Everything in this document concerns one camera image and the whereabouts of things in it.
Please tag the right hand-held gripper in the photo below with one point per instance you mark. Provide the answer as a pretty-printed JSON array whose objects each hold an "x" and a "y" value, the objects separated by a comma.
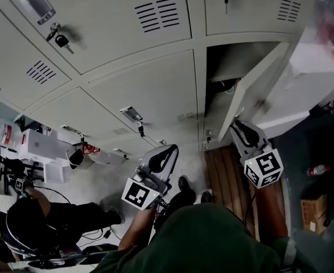
[{"x": 264, "y": 166}]

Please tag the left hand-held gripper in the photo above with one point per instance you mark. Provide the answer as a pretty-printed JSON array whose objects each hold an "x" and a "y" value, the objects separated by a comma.
[{"x": 136, "y": 195}]

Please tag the grey metal locker door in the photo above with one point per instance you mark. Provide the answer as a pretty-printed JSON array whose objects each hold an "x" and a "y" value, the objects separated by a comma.
[
  {"x": 144, "y": 87},
  {"x": 252, "y": 95}
]

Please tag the beige metal locker bank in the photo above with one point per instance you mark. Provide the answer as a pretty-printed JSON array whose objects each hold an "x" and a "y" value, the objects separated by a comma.
[{"x": 112, "y": 24}]

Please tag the person's right forearm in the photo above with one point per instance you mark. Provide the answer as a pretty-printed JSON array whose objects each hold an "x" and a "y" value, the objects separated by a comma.
[{"x": 269, "y": 209}]

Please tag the person's left forearm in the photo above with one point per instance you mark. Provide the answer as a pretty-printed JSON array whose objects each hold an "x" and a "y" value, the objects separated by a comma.
[{"x": 135, "y": 229}]

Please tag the person's left black shoe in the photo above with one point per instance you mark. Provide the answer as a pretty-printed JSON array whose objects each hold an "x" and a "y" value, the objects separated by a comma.
[{"x": 183, "y": 184}]

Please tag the person's black shoe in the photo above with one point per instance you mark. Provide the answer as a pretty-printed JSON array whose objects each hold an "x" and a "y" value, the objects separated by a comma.
[
  {"x": 183, "y": 184},
  {"x": 206, "y": 197}
]

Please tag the black waist device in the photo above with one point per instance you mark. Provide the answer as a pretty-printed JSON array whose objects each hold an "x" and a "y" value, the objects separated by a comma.
[{"x": 161, "y": 205}]

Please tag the person's black trousers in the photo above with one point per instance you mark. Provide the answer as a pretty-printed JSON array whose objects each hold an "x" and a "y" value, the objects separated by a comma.
[{"x": 181, "y": 200}]

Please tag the wooden slat platform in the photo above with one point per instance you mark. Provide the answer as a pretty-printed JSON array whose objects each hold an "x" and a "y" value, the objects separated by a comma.
[{"x": 223, "y": 175}]

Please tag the person's right black shoe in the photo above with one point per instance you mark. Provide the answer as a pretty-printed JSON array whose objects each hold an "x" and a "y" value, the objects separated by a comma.
[{"x": 206, "y": 197}]

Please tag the plastic bottle red label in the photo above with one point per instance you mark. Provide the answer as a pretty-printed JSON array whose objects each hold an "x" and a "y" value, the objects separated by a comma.
[{"x": 317, "y": 170}]

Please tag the white waste bin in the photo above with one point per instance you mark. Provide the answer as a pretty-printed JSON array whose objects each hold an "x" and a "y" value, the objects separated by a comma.
[{"x": 78, "y": 158}]

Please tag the person's green shirt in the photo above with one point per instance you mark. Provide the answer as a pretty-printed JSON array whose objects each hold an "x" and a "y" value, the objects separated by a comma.
[{"x": 201, "y": 243}]

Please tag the brown cardboard box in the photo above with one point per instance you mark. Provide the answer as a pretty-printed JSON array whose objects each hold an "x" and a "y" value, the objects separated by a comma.
[{"x": 313, "y": 215}]

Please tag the small white box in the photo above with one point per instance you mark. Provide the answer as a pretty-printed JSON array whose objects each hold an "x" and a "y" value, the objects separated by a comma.
[{"x": 54, "y": 172}]

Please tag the large white box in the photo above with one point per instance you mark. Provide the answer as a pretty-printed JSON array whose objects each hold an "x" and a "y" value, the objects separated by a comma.
[{"x": 41, "y": 145}]

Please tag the white jug red label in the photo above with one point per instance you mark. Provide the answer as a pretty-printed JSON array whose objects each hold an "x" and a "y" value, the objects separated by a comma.
[{"x": 4, "y": 132}]

